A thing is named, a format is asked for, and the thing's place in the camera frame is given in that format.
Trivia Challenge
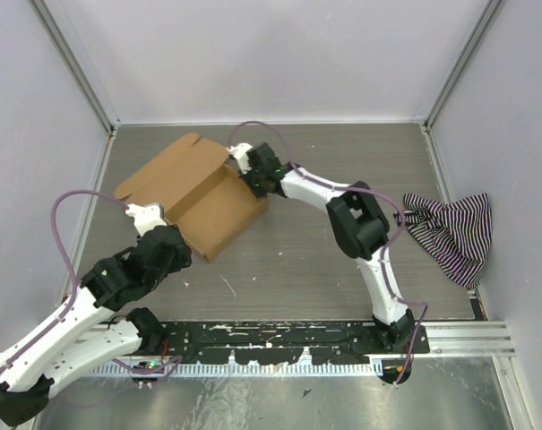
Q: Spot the brown cardboard box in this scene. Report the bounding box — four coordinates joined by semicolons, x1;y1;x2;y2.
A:
114;133;269;262

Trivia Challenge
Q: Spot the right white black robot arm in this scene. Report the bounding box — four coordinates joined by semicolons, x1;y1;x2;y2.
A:
228;143;415;354

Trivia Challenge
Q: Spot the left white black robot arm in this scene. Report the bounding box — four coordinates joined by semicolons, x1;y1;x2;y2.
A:
0;225;192;426

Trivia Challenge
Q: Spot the striped purple cloth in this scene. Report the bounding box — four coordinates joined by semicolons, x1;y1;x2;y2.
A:
403;193;493;290

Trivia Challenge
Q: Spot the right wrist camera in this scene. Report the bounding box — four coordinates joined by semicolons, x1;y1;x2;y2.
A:
227;142;253;173

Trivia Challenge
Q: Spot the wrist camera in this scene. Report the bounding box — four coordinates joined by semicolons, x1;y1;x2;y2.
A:
125;202;167;237
227;142;253;173

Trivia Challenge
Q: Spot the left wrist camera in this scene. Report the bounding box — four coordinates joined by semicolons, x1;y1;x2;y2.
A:
125;202;167;237

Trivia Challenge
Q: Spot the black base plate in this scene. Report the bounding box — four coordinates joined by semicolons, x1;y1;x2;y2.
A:
110;318;431;366

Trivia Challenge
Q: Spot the white slotted cable duct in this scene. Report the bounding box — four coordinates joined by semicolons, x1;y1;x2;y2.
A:
88;354;383;379

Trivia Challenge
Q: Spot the left aluminium corner post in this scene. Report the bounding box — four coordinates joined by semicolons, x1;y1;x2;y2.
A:
28;0;116;134

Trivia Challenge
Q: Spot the aluminium corner post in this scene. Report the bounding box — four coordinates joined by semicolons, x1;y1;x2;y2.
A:
28;0;116;134
423;0;506;133

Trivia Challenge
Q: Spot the aluminium front rail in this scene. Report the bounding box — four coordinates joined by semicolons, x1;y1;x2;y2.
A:
76;322;513;364

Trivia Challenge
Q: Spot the right aluminium corner post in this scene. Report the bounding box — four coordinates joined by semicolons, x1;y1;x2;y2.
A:
423;0;506;133

